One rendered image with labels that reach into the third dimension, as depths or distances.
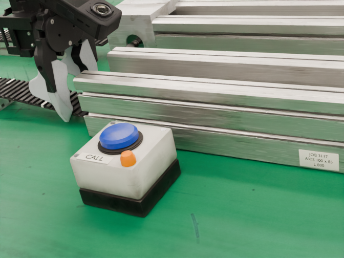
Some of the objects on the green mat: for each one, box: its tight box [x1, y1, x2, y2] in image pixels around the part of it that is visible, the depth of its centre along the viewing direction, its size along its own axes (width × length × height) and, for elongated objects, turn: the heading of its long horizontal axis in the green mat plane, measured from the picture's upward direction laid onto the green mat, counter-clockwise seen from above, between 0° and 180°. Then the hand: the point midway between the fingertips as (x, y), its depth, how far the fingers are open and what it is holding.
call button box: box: [70, 121, 181, 218], centre depth 58 cm, size 8×10×6 cm
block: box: [107, 0, 180, 51], centre depth 87 cm, size 9×12×10 cm
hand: (82, 103), depth 76 cm, fingers closed on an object, 5 cm apart
